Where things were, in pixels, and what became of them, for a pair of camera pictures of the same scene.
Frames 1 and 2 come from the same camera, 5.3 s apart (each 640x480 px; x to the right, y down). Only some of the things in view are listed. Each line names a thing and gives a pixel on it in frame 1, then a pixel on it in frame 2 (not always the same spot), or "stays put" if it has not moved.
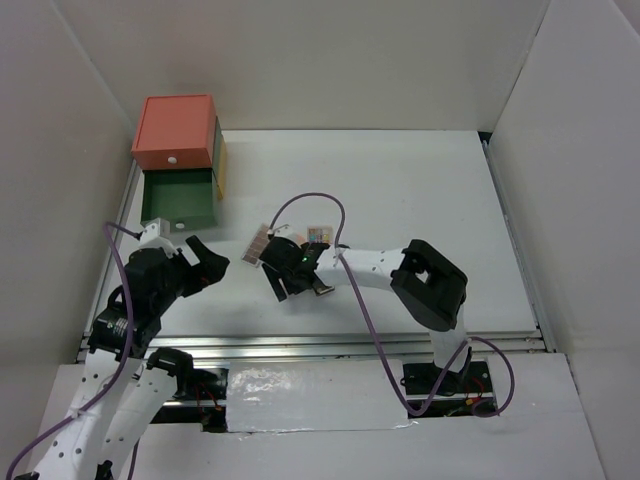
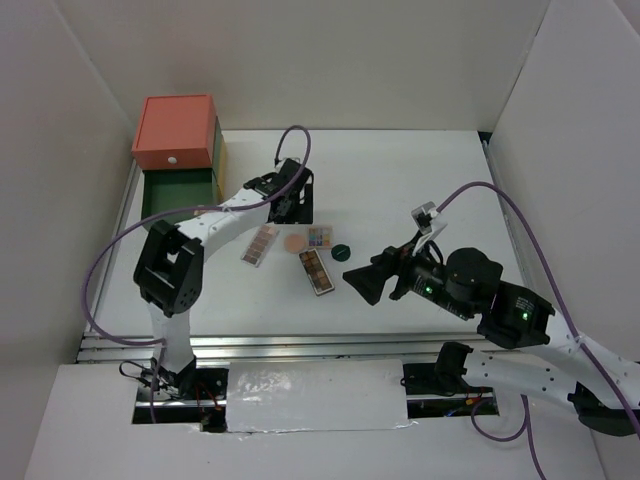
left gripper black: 210,269 to 301,214
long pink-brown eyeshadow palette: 256,246 stays put
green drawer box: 185,197 stays put
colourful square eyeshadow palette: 320,234 stays put
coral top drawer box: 175,132 stays put
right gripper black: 275,278 to 394,260
